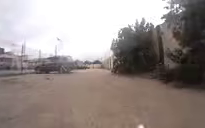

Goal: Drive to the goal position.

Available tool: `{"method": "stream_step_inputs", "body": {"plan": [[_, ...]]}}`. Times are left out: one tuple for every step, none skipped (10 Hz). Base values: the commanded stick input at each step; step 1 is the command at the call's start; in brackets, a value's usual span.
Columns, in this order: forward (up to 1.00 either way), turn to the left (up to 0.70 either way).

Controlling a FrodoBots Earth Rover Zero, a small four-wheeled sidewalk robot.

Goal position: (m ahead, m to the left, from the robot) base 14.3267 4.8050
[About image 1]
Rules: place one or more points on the large dark green bush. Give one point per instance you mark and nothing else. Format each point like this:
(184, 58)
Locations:
(133, 50)

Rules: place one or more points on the brown dirt road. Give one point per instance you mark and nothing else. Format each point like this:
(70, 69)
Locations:
(96, 100)

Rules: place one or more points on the flag on pole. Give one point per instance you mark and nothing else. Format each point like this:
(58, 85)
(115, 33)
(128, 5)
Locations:
(58, 45)

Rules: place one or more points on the dark vehicle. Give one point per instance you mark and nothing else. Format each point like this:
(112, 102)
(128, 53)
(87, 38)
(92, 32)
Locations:
(51, 66)

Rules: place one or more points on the robot's own part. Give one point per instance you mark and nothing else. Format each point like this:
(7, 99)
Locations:
(141, 126)

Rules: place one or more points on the low building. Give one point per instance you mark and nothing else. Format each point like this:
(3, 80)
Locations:
(5, 60)

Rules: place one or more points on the tall dark tree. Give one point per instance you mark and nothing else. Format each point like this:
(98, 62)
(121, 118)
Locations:
(195, 33)

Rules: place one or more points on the distant pale wall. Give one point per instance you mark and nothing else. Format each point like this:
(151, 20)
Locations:
(106, 61)

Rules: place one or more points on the pale concrete wall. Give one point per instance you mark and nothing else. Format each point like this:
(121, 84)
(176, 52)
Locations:
(168, 46)

